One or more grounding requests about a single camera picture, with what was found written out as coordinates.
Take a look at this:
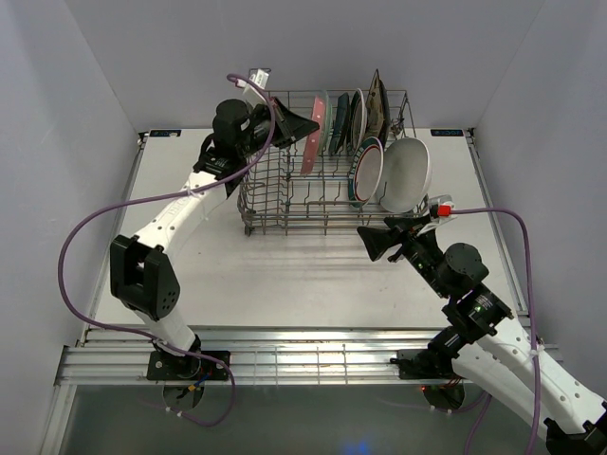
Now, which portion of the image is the black floral square plate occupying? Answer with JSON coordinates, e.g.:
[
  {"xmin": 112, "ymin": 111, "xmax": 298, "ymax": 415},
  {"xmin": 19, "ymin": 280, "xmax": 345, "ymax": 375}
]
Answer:
[{"xmin": 373, "ymin": 81, "xmax": 391, "ymax": 146}]

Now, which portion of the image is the striped rim plate front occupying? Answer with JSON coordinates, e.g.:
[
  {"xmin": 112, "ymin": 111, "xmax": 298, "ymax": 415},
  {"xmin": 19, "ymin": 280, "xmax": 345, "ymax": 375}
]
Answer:
[{"xmin": 349, "ymin": 88, "xmax": 367, "ymax": 153}]

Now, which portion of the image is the grey wire dish rack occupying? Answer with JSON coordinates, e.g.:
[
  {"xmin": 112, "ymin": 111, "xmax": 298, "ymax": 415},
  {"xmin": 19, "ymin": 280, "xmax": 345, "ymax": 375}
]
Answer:
[{"xmin": 238, "ymin": 87, "xmax": 416, "ymax": 235}]

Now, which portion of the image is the white oval plate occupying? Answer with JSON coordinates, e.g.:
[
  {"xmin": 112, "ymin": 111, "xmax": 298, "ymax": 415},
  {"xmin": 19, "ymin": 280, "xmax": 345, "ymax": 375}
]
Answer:
[{"xmin": 377, "ymin": 137, "xmax": 432, "ymax": 213}]

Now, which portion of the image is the beige floral square plate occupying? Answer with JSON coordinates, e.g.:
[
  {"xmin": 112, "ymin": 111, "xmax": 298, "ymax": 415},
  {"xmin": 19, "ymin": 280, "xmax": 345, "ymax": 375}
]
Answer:
[{"xmin": 363, "ymin": 70, "xmax": 385, "ymax": 139}]

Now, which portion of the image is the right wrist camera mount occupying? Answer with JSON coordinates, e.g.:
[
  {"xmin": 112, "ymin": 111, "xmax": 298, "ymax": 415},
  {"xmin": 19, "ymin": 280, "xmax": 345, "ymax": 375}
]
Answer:
[{"xmin": 417, "ymin": 194, "xmax": 456, "ymax": 236}]

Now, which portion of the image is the corner logo sticker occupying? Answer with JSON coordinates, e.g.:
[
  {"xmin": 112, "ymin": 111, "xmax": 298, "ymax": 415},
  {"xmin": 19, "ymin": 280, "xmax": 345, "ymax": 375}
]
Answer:
[
  {"xmin": 430, "ymin": 129, "xmax": 464, "ymax": 137},
  {"xmin": 149, "ymin": 129, "xmax": 181, "ymax": 137}
]

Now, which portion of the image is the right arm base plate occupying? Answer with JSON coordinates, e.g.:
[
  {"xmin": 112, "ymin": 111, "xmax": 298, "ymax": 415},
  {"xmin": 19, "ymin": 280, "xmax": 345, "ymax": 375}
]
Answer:
[{"xmin": 390, "ymin": 349, "xmax": 454, "ymax": 379}]

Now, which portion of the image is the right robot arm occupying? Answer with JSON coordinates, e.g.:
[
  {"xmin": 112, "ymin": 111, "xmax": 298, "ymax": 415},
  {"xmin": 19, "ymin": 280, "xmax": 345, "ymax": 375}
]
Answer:
[{"xmin": 357, "ymin": 216, "xmax": 606, "ymax": 454}]

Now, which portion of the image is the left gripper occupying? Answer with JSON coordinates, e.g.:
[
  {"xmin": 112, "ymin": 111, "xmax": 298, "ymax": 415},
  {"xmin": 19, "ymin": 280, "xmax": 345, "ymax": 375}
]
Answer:
[{"xmin": 238, "ymin": 97, "xmax": 320, "ymax": 159}]

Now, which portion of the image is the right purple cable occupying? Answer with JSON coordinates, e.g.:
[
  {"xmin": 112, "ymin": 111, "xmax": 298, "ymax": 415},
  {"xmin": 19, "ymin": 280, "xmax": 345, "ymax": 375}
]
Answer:
[{"xmin": 450, "ymin": 207, "xmax": 542, "ymax": 455}]

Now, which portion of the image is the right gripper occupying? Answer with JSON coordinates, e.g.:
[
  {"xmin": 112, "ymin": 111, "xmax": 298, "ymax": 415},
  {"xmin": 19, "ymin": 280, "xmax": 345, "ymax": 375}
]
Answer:
[{"xmin": 356, "ymin": 214, "xmax": 451, "ymax": 299}]

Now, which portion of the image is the right corner logo sticker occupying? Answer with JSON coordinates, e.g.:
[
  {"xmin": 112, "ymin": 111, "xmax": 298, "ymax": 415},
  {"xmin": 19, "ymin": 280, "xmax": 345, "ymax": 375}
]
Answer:
[{"xmin": 430, "ymin": 129, "xmax": 464, "ymax": 137}]

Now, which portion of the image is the purple cable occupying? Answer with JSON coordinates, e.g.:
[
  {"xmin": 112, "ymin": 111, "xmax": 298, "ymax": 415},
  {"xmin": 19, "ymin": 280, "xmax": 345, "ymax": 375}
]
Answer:
[
  {"xmin": 57, "ymin": 73, "xmax": 277, "ymax": 428},
  {"xmin": 450, "ymin": 207, "xmax": 542, "ymax": 455}
]

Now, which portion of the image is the pink dotted plate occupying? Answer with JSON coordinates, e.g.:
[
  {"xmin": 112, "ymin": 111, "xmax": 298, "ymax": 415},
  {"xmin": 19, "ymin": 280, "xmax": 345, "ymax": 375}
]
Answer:
[{"xmin": 300, "ymin": 92, "xmax": 330, "ymax": 175}]

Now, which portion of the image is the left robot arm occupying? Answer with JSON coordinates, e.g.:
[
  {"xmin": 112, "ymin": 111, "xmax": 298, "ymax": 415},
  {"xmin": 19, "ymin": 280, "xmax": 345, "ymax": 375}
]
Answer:
[{"xmin": 110, "ymin": 98, "xmax": 322, "ymax": 379}]

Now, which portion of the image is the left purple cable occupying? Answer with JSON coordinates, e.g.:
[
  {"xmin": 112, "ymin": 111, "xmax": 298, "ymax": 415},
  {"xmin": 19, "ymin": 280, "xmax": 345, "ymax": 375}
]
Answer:
[{"xmin": 57, "ymin": 73, "xmax": 277, "ymax": 428}]

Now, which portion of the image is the left corner logo sticker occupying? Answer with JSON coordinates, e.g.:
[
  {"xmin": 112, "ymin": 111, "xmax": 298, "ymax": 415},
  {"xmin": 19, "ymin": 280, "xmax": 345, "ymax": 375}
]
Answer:
[{"xmin": 149, "ymin": 129, "xmax": 181, "ymax": 137}]

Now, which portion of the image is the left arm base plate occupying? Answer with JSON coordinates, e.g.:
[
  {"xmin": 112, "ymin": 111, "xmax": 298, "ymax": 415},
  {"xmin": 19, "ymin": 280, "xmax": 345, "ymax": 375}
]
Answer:
[{"xmin": 146, "ymin": 351, "xmax": 229, "ymax": 382}]

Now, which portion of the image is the teal square plate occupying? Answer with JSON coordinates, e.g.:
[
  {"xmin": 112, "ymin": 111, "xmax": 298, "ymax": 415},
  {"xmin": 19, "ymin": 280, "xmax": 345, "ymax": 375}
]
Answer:
[{"xmin": 328, "ymin": 92, "xmax": 350, "ymax": 156}]

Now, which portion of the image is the striped rim plate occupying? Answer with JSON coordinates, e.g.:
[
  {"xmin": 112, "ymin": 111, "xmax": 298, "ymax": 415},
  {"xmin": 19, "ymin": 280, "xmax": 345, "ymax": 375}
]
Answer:
[
  {"xmin": 347, "ymin": 136, "xmax": 384, "ymax": 209},
  {"xmin": 349, "ymin": 88, "xmax": 367, "ymax": 153}
]

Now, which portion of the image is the mint green plate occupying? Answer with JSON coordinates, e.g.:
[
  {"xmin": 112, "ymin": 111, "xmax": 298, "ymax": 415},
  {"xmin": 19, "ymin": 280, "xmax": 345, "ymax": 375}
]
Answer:
[{"xmin": 319, "ymin": 91, "xmax": 333, "ymax": 155}]

